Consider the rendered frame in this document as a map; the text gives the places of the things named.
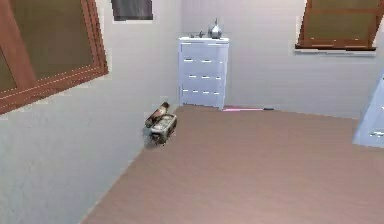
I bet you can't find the white chest of drawers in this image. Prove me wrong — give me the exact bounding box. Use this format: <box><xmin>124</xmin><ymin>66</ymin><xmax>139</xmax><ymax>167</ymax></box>
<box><xmin>177</xmin><ymin>36</ymin><xmax>230</xmax><ymax>111</ymax></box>
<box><xmin>352</xmin><ymin>68</ymin><xmax>384</xmax><ymax>149</ymax></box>

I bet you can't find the pink baseball bat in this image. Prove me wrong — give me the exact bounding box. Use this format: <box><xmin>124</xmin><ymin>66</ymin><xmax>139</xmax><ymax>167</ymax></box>
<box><xmin>222</xmin><ymin>106</ymin><xmax>275</xmax><ymax>112</ymax></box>

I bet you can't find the silver round kettle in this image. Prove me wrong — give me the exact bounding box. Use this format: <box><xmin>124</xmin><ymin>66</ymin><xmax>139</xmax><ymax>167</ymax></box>
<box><xmin>208</xmin><ymin>17</ymin><xmax>223</xmax><ymax>40</ymax></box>

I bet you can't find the dark framed picture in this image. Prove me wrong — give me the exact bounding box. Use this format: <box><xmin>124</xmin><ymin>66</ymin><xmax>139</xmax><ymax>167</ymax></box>
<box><xmin>110</xmin><ymin>0</ymin><xmax>154</xmax><ymax>22</ymax></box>

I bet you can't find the brown framed window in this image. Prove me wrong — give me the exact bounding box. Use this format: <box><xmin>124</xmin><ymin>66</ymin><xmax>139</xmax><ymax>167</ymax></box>
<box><xmin>0</xmin><ymin>0</ymin><xmax>110</xmax><ymax>116</ymax></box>
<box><xmin>294</xmin><ymin>0</ymin><xmax>384</xmax><ymax>57</ymax></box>

